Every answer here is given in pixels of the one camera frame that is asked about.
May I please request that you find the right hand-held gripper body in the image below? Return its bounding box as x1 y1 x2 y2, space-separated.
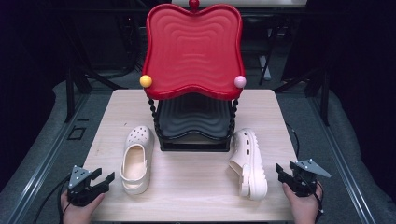
289 159 332 198

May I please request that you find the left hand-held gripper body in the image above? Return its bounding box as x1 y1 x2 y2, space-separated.
66 164 106 207

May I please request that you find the cream clog shoe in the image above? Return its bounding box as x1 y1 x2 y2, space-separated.
228 128 269 202
120 125 155 196

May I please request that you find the red and black shoe rack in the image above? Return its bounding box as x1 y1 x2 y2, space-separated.
139 0 248 153

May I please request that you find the person's left hand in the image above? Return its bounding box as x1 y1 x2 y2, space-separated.
60 190 106 224

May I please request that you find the person's right hand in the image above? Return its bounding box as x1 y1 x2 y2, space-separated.
282 181 323 224

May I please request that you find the black metal stand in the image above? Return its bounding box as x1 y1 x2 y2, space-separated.
274 66 331 127
64 15 129 123

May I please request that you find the black cable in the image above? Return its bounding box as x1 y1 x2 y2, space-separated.
32 174 74 224
312 181 325 224
285 122 301 160

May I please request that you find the grey metal floor rail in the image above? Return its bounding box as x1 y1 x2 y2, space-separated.
4 92 92 224
306 92 377 224

